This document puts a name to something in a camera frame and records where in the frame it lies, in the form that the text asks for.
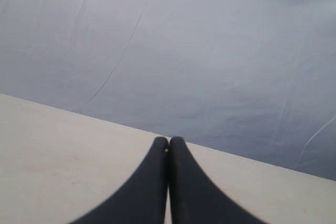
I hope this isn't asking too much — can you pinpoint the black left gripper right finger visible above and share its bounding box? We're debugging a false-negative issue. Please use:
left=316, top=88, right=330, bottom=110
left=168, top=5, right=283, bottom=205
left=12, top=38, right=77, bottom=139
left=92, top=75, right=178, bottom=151
left=169, top=136, right=264, bottom=223

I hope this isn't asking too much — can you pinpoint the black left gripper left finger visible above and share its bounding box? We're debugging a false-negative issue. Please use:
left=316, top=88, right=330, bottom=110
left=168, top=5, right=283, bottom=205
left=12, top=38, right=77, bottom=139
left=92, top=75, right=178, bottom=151
left=72, top=136, right=169, bottom=223

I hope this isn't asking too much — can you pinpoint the grey fabric backdrop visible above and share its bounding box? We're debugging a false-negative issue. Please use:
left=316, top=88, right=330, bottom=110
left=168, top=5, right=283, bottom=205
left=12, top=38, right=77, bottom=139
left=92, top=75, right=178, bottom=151
left=1, top=0, right=335, bottom=179

